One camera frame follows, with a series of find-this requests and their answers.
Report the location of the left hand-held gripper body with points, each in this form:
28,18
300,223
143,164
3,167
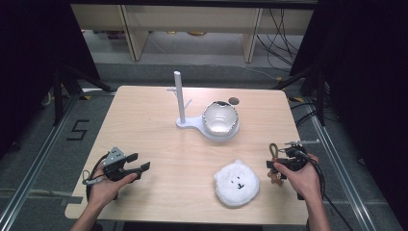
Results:
114,157

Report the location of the light wooden cabinet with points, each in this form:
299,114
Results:
192,17

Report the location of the aluminium floor rail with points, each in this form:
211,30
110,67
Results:
35,166
343,179

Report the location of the person's right hand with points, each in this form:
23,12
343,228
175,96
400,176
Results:
304,183

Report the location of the person's left hand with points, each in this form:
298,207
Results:
104,189

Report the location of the black metal stand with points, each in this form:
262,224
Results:
58,96
320,96

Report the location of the brown round table grommet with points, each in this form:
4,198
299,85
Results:
234,100

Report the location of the white peg stand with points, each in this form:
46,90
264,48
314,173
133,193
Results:
179,96

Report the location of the white fluffy bear plush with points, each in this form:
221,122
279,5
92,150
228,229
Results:
235,192

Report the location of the black curtain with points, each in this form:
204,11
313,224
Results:
365,80
35,48

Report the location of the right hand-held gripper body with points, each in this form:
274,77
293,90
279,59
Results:
296,159

